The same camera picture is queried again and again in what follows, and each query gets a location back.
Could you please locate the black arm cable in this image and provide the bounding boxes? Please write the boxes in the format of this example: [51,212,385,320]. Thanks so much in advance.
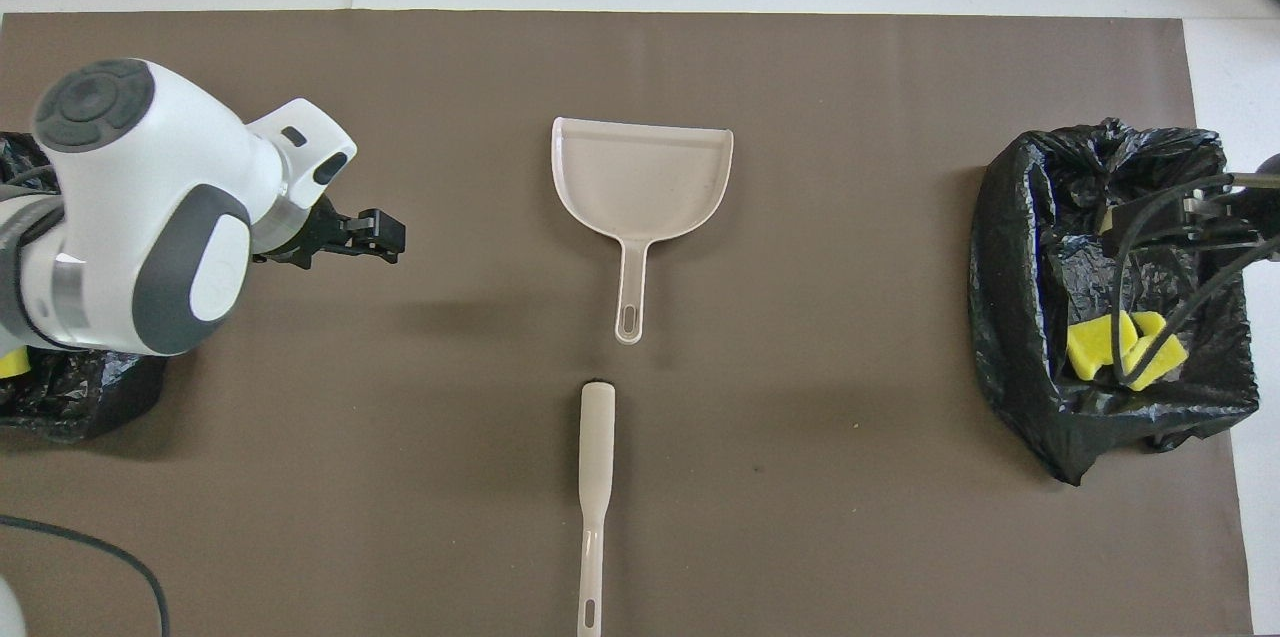
[1108,173,1280,388]
[0,514,171,637]

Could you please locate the green and yellow sponge piece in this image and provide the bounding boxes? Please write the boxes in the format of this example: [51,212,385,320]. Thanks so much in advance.
[1065,312,1139,381]
[1120,311,1189,392]

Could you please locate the beige hand brush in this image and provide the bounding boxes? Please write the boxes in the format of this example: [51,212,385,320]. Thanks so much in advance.
[577,380,617,637]

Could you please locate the beige plastic dustpan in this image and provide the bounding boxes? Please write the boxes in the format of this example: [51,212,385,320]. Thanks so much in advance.
[551,117,735,346]

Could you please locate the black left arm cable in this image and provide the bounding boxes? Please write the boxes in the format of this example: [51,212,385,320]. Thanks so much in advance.
[0,514,171,637]

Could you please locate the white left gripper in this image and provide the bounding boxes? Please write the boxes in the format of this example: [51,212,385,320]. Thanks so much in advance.
[245,98,406,268]

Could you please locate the black bag lined pink bin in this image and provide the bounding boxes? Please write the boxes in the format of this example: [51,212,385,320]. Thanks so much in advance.
[0,129,171,445]

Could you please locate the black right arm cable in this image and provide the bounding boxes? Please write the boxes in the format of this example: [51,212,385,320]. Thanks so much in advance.
[1108,173,1280,388]

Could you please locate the brown table mat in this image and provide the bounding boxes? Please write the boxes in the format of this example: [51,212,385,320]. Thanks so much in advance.
[0,11,1254,637]

